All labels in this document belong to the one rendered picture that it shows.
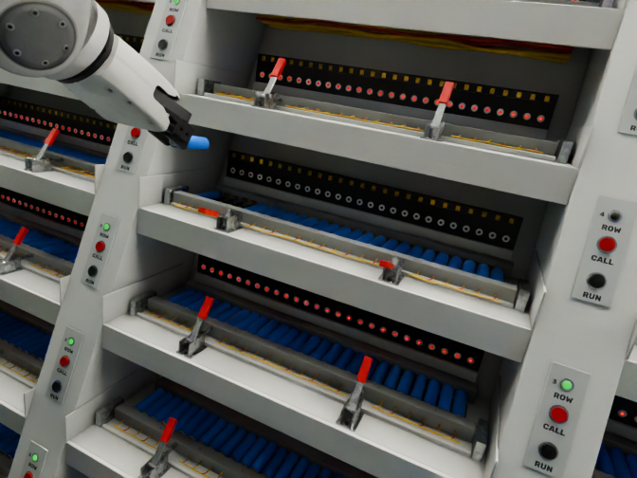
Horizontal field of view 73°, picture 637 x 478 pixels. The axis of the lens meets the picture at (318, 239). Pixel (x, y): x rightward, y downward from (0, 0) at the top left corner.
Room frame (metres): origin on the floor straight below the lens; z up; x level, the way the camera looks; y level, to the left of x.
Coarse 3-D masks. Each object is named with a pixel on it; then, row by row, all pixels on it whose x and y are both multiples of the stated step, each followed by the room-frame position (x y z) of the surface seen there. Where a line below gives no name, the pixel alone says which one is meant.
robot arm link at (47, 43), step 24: (0, 0) 0.25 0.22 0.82; (24, 0) 0.26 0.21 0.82; (48, 0) 0.26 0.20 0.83; (72, 0) 0.27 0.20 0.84; (0, 24) 0.26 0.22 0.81; (24, 24) 0.26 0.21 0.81; (48, 24) 0.27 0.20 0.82; (72, 24) 0.28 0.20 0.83; (0, 48) 0.27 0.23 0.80; (24, 48) 0.28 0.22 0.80; (48, 48) 0.28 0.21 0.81; (72, 48) 0.30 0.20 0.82; (24, 72) 0.29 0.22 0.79; (48, 72) 0.30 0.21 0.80
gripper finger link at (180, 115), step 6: (156, 90) 0.45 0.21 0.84; (156, 96) 0.45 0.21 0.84; (162, 96) 0.45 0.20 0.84; (162, 102) 0.46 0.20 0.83; (168, 102) 0.46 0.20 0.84; (174, 102) 0.47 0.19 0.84; (168, 108) 0.46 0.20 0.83; (174, 108) 0.47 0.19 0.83; (180, 108) 0.47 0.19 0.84; (174, 114) 0.47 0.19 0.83; (180, 114) 0.47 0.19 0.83; (186, 114) 0.48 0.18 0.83; (180, 120) 0.48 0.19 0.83; (186, 120) 0.48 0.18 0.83
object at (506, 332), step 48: (144, 192) 0.71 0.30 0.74; (192, 192) 0.82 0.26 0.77; (192, 240) 0.68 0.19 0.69; (240, 240) 0.64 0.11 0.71; (336, 288) 0.60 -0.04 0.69; (384, 288) 0.57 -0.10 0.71; (432, 288) 0.58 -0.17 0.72; (528, 288) 0.55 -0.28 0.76; (480, 336) 0.53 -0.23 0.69; (528, 336) 0.51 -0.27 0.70
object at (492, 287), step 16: (176, 192) 0.74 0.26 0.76; (208, 208) 0.72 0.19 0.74; (224, 208) 0.71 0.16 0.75; (240, 208) 0.71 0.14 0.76; (256, 224) 0.69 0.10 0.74; (272, 224) 0.68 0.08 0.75; (288, 224) 0.67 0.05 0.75; (304, 240) 0.66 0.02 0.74; (320, 240) 0.65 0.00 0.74; (336, 240) 0.64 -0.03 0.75; (352, 240) 0.64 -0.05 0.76; (368, 256) 0.62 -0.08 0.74; (384, 256) 0.61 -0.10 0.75; (400, 256) 0.61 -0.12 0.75; (416, 272) 0.60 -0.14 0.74; (432, 272) 0.59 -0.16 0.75; (448, 272) 0.58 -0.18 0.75; (464, 272) 0.59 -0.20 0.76; (480, 288) 0.57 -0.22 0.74; (496, 288) 0.56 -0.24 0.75; (512, 288) 0.56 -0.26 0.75
